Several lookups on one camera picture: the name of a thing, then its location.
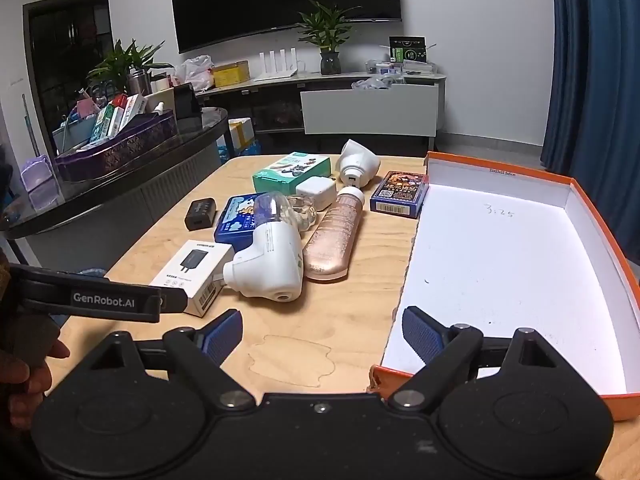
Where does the clear glass bottle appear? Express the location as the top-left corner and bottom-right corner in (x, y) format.
(287, 195), (319, 232)

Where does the blue curtain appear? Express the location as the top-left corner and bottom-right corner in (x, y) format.
(540, 0), (640, 272)

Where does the white plastic bag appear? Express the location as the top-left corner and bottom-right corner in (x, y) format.
(172, 55), (216, 92)

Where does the orange cardboard box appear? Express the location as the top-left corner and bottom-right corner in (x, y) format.
(370, 151), (640, 422)

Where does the playing card box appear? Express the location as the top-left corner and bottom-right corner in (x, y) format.
(369, 170), (430, 219)

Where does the leafy green plant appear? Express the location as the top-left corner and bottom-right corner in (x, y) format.
(87, 38), (174, 96)

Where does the white red carton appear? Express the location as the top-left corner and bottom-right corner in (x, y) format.
(116, 93), (149, 134)

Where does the clear plastic bag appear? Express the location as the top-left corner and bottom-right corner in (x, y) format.
(351, 77), (397, 91)

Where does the white cardboard box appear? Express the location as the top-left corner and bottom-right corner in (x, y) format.
(227, 117), (255, 154)

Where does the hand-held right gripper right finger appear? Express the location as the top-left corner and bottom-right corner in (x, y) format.
(387, 306), (571, 409)

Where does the black charger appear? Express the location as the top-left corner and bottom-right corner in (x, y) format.
(184, 198), (217, 232)

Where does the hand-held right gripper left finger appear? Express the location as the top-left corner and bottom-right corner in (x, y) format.
(75, 309), (257, 407)

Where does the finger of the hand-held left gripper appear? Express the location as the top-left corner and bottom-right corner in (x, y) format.
(150, 284), (189, 323)

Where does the clear plastic organizer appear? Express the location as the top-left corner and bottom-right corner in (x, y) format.
(365, 57), (437, 79)

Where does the purple plastic container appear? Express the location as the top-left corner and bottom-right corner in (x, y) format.
(20, 155), (61, 197)

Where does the dark glass door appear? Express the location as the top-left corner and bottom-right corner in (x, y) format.
(22, 0), (111, 157)

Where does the television cabinet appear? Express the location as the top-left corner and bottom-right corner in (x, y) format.
(192, 67), (449, 137)

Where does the white charger carton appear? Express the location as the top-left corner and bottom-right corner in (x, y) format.
(150, 239), (236, 317)

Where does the potted bamboo plant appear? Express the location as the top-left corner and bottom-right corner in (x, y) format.
(295, 2), (362, 77)

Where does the purple tin box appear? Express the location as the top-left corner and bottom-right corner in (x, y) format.
(54, 110), (179, 184)

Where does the white cone plug-in device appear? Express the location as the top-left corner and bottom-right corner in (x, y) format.
(335, 138), (382, 187)

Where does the black green box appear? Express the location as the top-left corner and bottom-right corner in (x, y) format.
(388, 36), (429, 65)

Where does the green white carton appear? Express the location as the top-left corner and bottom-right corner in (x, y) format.
(89, 102), (119, 142)

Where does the yellow box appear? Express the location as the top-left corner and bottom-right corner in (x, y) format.
(212, 60), (251, 89)

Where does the person's left hand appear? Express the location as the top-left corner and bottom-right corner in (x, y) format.
(0, 340), (71, 441)

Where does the blue plastic floss box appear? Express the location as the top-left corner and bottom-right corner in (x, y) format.
(213, 193), (282, 252)

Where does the blue plastic bag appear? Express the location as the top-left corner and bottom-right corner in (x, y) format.
(217, 142), (264, 162)

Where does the white cube charger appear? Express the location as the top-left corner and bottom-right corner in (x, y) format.
(295, 176), (336, 210)

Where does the white leaf-logo plug-in device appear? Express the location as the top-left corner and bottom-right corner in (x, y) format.
(221, 192), (305, 312)

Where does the rose gold bottle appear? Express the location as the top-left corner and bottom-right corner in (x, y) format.
(302, 185), (366, 282)

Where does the green bandage box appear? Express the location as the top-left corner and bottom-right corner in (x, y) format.
(252, 152), (332, 195)

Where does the white router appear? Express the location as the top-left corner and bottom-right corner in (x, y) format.
(253, 47), (301, 82)

